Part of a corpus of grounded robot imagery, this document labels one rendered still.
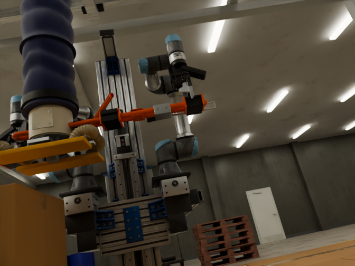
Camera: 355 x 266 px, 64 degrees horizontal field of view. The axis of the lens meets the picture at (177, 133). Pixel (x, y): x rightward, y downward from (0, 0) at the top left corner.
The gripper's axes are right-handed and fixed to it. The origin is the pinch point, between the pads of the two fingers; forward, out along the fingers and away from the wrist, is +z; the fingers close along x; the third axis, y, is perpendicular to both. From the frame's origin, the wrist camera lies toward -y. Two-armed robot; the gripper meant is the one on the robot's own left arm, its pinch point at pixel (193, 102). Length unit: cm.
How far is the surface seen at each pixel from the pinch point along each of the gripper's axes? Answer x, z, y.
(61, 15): 7, -53, 51
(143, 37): -278, -278, 10
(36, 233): 7, 41, 64
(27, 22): 11, -48, 64
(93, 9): -107, -175, 57
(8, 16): -113, -191, 143
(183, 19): -157, -189, -37
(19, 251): 18, 47, 64
